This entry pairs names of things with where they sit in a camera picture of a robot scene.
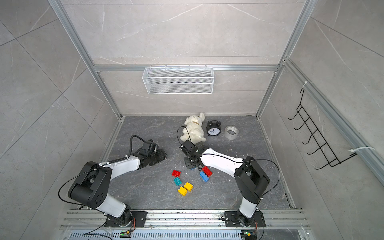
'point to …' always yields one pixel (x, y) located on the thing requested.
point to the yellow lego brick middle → (188, 186)
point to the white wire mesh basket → (178, 80)
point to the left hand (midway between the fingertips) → (165, 153)
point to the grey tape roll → (231, 132)
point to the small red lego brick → (176, 173)
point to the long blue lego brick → (204, 176)
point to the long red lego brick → (207, 171)
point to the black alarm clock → (213, 127)
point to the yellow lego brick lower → (182, 191)
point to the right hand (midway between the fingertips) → (192, 162)
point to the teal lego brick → (177, 181)
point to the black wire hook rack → (332, 161)
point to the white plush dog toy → (193, 124)
